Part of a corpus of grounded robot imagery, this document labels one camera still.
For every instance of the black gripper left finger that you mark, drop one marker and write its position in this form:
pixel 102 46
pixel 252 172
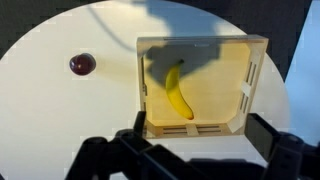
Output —
pixel 126 156

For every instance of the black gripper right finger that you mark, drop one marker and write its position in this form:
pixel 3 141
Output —
pixel 283 156

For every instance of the dark purple plum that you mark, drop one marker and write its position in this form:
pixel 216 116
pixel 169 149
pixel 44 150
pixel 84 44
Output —
pixel 82 64

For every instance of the light wooden crate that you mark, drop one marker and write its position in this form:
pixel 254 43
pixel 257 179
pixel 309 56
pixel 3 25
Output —
pixel 216 86

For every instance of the yellow banana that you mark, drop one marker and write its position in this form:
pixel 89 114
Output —
pixel 174 90

